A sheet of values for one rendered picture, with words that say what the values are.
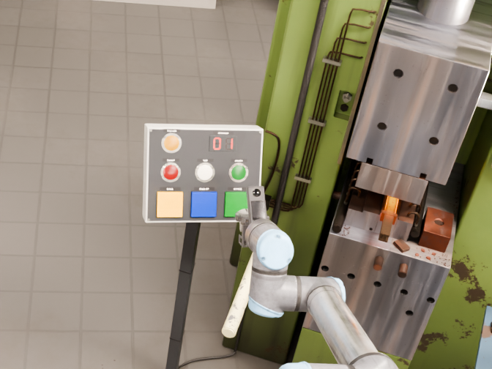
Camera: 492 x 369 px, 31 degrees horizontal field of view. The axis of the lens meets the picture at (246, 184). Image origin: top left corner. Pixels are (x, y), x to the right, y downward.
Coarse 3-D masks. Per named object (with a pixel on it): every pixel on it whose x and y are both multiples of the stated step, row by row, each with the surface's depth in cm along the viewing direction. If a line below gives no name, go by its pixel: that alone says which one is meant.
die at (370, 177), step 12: (360, 168) 262; (372, 168) 261; (384, 168) 259; (360, 180) 264; (372, 180) 263; (384, 180) 262; (396, 180) 261; (408, 180) 260; (420, 180) 258; (384, 192) 265; (396, 192) 263; (408, 192) 262; (420, 192) 261
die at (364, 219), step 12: (372, 192) 278; (360, 204) 274; (372, 204) 273; (384, 204) 273; (408, 204) 276; (348, 216) 274; (360, 216) 273; (372, 216) 271; (396, 228) 272; (408, 228) 271
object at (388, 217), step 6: (390, 198) 274; (396, 198) 274; (390, 204) 272; (396, 204) 272; (390, 210) 270; (384, 216) 267; (390, 216) 267; (396, 216) 267; (384, 222) 265; (390, 222) 265; (384, 228) 262; (390, 228) 263; (384, 234) 261; (384, 240) 262
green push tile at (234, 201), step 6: (228, 192) 260; (234, 192) 260; (240, 192) 261; (228, 198) 260; (234, 198) 261; (240, 198) 261; (246, 198) 261; (228, 204) 261; (234, 204) 261; (240, 204) 261; (246, 204) 262; (228, 210) 261; (234, 210) 261; (228, 216) 261; (234, 216) 262
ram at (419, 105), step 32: (416, 0) 256; (480, 0) 262; (384, 32) 239; (416, 32) 241; (448, 32) 244; (480, 32) 247; (384, 64) 239; (416, 64) 236; (448, 64) 234; (480, 64) 233; (384, 96) 245; (416, 96) 242; (448, 96) 239; (480, 96) 259; (384, 128) 251; (416, 128) 248; (448, 128) 245; (384, 160) 258; (416, 160) 255; (448, 160) 252
